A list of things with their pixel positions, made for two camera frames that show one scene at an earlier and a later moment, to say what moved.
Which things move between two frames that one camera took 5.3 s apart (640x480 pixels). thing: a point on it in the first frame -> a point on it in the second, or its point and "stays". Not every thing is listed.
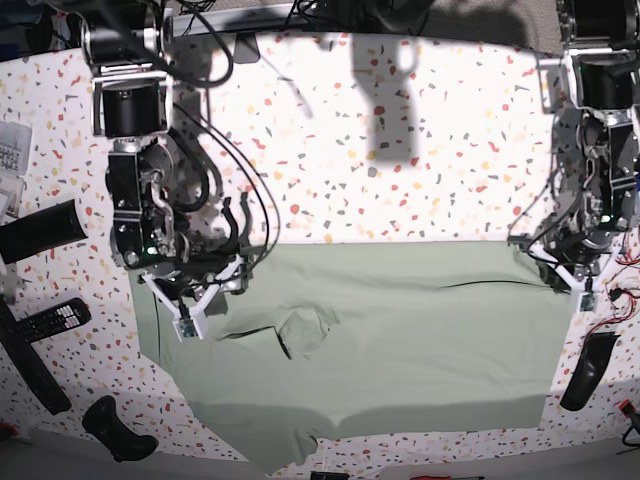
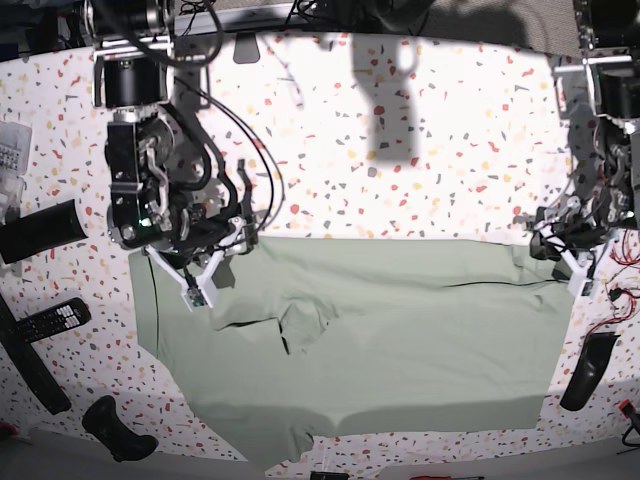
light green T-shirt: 334,339 stays
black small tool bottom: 315,475 stays
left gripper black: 176,277 -> 192,230
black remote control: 62,317 stays
